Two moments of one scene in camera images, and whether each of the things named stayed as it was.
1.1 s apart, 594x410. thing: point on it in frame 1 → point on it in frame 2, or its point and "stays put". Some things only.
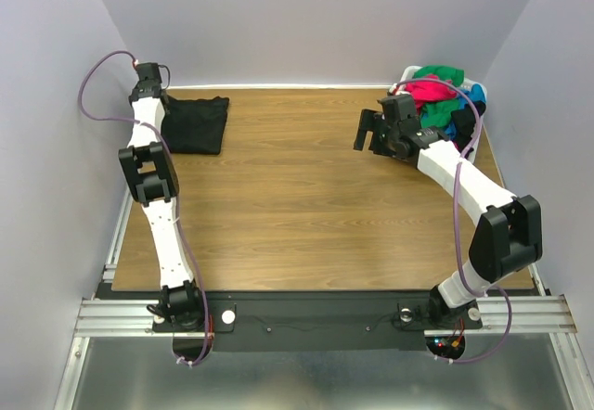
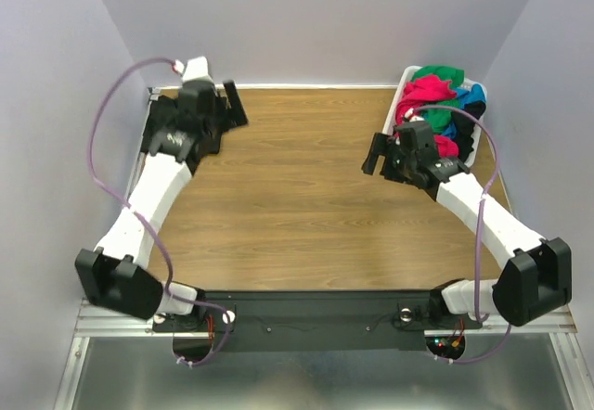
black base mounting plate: x=316 y=321 stays put
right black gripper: x=377 y=131 → x=385 y=158
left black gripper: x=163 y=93 → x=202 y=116
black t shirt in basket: x=465 y=122 stays put
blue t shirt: x=477 y=93 stays put
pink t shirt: x=421 y=91 stays put
